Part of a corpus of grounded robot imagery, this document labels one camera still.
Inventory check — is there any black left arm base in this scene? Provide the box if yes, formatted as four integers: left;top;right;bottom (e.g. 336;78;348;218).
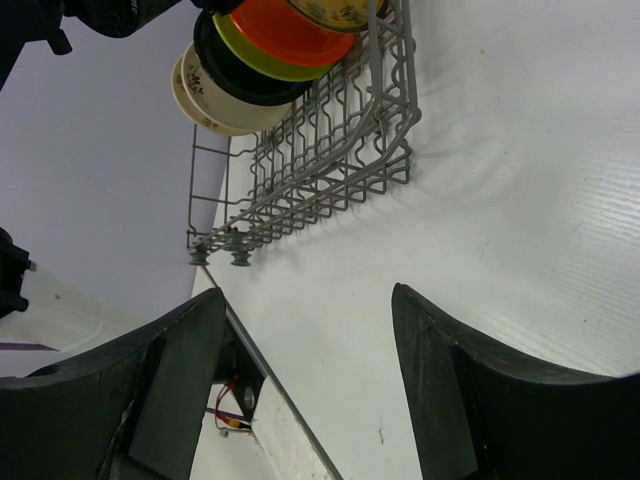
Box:
206;322;266;437

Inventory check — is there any cream floral plate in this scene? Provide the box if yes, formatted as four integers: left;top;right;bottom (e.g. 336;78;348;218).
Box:
171;57;234;136

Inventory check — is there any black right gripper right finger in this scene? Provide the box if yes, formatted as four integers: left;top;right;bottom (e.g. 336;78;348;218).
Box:
392;284;639;479

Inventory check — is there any cream plate black patch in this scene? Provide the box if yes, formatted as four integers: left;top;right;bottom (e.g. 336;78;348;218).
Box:
181;43;293;133

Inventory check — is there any yellow patterned dark plate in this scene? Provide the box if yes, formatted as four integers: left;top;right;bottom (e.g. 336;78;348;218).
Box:
286;0;386;33

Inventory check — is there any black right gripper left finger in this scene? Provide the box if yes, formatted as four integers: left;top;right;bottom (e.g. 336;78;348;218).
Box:
1;288;225;479

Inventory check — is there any orange plate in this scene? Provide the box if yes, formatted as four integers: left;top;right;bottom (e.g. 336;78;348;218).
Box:
230;0;356;67

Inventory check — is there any grey wire dish rack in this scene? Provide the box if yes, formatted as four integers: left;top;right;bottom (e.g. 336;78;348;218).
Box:
187;1;421;267

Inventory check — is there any lime green plate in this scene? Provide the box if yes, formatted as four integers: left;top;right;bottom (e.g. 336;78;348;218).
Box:
212;15;334;83

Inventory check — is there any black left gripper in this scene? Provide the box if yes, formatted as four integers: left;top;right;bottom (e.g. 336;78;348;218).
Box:
0;0;251;91

